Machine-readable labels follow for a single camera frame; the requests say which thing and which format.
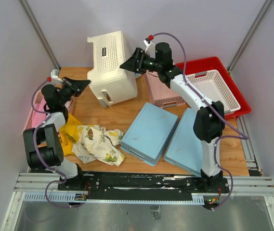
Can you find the pink cloth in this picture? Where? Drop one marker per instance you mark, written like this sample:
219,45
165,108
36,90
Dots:
37,118

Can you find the yellow cloth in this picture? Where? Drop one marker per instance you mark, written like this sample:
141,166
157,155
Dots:
69,134

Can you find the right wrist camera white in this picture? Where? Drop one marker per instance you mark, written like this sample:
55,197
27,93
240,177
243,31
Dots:
150,46

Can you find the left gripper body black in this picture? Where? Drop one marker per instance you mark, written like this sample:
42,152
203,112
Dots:
66,96

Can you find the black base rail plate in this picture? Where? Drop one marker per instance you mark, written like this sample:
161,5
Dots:
141,186

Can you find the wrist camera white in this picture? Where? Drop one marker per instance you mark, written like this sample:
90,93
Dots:
150,46
54,79

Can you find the printed white baby cloth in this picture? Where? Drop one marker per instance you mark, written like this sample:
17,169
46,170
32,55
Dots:
97,143

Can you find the pink perforated basket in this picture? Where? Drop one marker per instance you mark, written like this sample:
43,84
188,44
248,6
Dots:
159,94

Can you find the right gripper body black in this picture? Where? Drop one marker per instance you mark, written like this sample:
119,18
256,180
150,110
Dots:
150,64

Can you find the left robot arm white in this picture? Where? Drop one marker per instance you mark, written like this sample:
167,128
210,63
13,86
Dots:
42,144

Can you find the red plastic tray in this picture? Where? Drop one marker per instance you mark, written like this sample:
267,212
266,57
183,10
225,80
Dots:
213,63

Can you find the blue perforated basket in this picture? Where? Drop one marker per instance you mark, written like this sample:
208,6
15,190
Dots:
149,134
184,150

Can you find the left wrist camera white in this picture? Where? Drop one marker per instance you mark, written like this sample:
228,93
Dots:
54,79

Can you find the white perforated basket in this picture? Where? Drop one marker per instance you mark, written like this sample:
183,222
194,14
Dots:
214,87

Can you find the teal white sock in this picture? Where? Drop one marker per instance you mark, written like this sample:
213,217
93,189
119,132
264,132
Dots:
137,75

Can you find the large cream laundry basket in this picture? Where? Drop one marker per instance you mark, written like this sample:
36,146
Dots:
109,83

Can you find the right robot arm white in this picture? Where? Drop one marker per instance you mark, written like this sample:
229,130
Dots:
208,124

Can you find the pink basket with clothes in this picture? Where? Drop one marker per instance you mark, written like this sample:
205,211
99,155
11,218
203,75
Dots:
38,97

